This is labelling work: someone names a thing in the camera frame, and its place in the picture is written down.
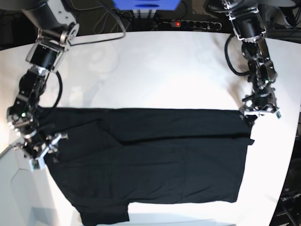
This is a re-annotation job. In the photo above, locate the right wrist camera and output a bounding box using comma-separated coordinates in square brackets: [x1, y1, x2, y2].
[29, 158, 46, 171]

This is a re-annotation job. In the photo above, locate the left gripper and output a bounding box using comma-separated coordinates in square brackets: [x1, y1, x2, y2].
[239, 87, 279, 127]

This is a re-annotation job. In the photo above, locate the blue box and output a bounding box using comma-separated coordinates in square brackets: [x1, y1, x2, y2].
[112, 0, 181, 11]

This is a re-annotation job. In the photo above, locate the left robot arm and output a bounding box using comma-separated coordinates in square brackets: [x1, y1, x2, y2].
[205, 0, 281, 127]

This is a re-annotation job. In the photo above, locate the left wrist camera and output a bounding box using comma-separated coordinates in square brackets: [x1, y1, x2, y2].
[276, 111, 282, 119]

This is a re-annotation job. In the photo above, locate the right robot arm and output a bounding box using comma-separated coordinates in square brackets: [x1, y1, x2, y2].
[0, 0, 79, 168]

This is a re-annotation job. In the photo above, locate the black T-shirt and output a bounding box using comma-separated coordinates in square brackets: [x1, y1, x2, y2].
[41, 108, 253, 226]

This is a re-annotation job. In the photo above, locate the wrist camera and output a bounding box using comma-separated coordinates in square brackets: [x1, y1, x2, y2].
[29, 158, 46, 171]
[276, 111, 282, 119]

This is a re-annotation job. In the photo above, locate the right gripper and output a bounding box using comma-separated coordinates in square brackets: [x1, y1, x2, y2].
[13, 132, 68, 162]

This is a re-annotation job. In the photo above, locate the black power strip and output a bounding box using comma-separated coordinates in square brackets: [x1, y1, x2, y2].
[153, 20, 222, 32]

